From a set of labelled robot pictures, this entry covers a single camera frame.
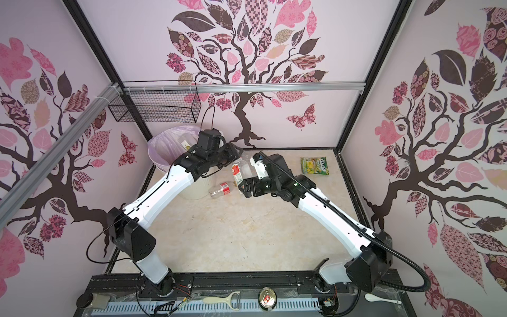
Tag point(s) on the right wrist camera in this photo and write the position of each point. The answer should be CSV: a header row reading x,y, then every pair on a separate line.
x,y
257,162

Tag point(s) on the cream vegetable peeler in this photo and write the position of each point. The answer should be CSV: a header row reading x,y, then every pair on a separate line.
x,y
232,300

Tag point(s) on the clear square bottle white label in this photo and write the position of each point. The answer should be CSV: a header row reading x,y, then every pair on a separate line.
x,y
185,144

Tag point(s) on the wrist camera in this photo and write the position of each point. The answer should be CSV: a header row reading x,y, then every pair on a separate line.
x,y
257,162
210,140

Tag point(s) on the black wire mesh basket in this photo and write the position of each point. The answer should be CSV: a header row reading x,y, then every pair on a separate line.
x,y
172,101

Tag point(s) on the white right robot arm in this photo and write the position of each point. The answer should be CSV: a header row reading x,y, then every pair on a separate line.
x,y
366,263

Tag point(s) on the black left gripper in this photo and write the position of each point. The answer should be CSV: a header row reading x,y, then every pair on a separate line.
x,y
232,154

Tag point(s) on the white plastic spoon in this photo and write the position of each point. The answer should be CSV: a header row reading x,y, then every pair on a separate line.
x,y
373,298

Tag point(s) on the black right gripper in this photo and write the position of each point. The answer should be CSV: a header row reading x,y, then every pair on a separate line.
x,y
254,181

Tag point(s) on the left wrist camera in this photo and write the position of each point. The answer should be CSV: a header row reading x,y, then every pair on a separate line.
x,y
210,140

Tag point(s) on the clear bottle red label yellow cap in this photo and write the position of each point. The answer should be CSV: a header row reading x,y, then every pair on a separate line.
x,y
223,188

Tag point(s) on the crushed metal can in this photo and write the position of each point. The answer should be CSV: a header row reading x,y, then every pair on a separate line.
x,y
267,299

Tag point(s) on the clear bottle green red label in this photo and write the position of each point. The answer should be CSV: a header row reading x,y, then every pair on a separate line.
x,y
241,170

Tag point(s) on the cream bin with pink liner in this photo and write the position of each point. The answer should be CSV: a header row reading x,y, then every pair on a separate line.
x,y
166,147

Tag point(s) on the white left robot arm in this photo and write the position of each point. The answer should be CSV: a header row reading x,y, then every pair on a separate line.
x,y
128,227

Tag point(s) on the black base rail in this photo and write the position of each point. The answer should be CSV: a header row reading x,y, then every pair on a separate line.
x,y
184,284

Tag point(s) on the green yellow snack bag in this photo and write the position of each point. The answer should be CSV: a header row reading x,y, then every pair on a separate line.
x,y
314,165

